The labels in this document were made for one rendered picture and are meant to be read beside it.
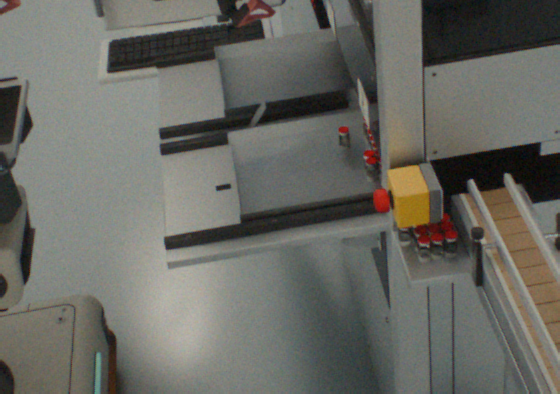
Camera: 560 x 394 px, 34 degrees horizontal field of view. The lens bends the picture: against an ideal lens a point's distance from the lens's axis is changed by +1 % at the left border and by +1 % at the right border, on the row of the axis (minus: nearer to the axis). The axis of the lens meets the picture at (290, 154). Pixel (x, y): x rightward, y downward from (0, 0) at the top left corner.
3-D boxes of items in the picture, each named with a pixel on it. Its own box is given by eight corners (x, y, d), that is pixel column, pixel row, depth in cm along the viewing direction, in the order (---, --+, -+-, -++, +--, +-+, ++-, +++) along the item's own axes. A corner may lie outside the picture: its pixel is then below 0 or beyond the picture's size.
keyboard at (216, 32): (261, 23, 241) (260, 15, 239) (266, 50, 229) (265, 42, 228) (109, 45, 240) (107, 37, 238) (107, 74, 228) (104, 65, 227)
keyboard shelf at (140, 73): (268, 8, 252) (267, 0, 250) (278, 61, 230) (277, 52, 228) (104, 32, 251) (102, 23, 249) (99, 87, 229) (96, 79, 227)
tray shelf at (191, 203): (355, 32, 221) (355, 26, 219) (432, 222, 165) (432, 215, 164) (157, 65, 218) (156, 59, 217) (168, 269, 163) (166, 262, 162)
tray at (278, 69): (359, 36, 216) (358, 23, 213) (384, 96, 195) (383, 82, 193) (216, 60, 214) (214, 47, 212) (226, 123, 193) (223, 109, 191)
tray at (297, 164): (392, 117, 189) (392, 103, 186) (425, 197, 168) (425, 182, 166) (229, 145, 187) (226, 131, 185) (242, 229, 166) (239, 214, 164)
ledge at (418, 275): (469, 224, 164) (469, 217, 163) (492, 276, 154) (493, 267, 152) (392, 238, 163) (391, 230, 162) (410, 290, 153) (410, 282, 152)
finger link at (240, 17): (276, -19, 172) (236, -29, 166) (288, 11, 169) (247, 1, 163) (256, 5, 176) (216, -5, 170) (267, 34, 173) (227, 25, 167)
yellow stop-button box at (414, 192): (429, 194, 156) (429, 161, 152) (441, 222, 151) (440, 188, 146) (386, 202, 156) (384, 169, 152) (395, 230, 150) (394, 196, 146)
